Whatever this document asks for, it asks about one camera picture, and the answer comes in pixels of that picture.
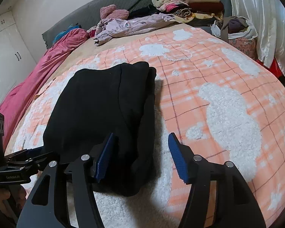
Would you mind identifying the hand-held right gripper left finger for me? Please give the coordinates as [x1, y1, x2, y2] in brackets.
[16, 132, 119, 228]

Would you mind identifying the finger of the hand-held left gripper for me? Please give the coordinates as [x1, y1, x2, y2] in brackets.
[26, 151, 61, 171]
[5, 147, 44, 161]

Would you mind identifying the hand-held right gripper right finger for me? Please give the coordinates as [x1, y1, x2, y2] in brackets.
[167, 132, 267, 228]

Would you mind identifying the black shirt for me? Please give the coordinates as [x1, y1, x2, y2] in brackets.
[43, 61, 157, 197]

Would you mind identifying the floral bag of clothes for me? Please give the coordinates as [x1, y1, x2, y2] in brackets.
[211, 16, 259, 60]

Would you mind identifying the pile of folded clothes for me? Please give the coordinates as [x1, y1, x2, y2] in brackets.
[152, 0, 225, 26]

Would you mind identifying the pink white plaid blanket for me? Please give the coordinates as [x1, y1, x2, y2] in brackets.
[5, 26, 285, 228]

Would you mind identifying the pink quilt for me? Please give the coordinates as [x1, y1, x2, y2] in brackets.
[0, 28, 89, 118]

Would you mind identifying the white wardrobe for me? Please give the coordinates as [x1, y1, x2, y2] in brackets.
[0, 12, 37, 110]

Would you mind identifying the beige bed sheet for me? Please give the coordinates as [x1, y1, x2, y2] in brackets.
[3, 21, 181, 148]

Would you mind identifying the blue cloth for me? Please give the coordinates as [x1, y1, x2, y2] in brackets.
[53, 24, 81, 45]

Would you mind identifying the red bag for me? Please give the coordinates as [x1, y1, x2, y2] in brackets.
[256, 58, 285, 79]

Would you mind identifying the lilac garment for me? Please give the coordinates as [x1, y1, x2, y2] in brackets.
[94, 13, 181, 47]

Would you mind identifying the grey quilted headboard cover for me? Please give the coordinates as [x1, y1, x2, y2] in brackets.
[41, 0, 157, 49]

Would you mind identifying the pink fluffy pillow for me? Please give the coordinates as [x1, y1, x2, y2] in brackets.
[100, 4, 129, 20]

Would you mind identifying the black crumpled garment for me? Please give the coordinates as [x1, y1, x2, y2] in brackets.
[128, 5, 162, 18]

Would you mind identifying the grey cushion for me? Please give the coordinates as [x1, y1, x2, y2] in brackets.
[219, 0, 233, 26]

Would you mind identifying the white satin curtain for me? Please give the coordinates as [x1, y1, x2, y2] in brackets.
[218, 0, 285, 81]

